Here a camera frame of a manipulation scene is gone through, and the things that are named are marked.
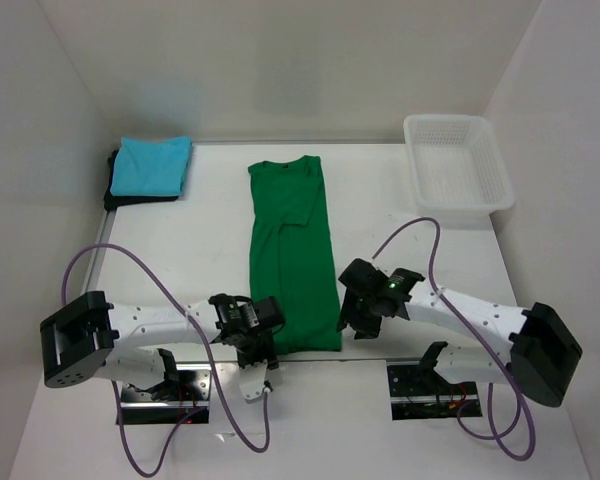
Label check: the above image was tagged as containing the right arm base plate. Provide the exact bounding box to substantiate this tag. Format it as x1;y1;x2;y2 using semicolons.
386;362;482;421

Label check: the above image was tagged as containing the white plastic basket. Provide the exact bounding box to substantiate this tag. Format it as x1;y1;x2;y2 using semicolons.
403;114;515;218

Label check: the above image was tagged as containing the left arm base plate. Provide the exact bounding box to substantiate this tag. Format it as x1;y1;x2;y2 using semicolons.
120;364;211;426

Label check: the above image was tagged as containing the green t-shirt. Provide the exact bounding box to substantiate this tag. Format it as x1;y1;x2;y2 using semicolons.
248;156;342;355

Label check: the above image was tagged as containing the black t-shirt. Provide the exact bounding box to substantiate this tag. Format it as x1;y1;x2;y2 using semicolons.
103;149;179;212

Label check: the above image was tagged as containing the light blue t-shirt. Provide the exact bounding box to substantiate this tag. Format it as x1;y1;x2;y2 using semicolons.
111;136;193;198

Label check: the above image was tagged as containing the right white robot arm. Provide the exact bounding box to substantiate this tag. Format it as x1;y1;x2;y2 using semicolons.
337;259;583;408

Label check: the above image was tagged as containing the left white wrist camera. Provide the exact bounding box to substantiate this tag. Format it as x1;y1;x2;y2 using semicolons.
238;362;272;402

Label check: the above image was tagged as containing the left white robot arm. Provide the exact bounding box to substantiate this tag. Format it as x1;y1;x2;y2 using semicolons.
40;291;285;401

